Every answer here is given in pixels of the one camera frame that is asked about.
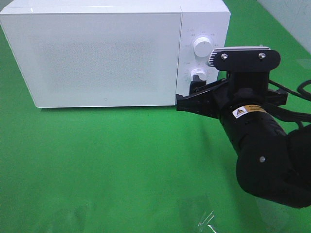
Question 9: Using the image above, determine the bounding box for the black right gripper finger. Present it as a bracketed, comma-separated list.
[189, 74, 207, 95]
[175, 80, 227, 119]

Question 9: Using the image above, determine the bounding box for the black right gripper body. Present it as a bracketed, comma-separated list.
[212, 80, 287, 150]

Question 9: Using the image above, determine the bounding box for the clear tape patch on table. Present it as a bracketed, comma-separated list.
[252, 182, 290, 233]

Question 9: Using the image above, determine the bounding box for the white microwave oven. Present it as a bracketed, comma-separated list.
[0, 0, 230, 105]

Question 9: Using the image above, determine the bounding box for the white microwave knob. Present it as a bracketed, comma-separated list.
[193, 36, 213, 57]
[190, 68, 207, 82]

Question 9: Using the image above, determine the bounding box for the white microwave door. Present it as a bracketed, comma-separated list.
[0, 13, 181, 108]

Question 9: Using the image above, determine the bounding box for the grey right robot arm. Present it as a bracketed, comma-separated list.
[176, 79, 311, 208]

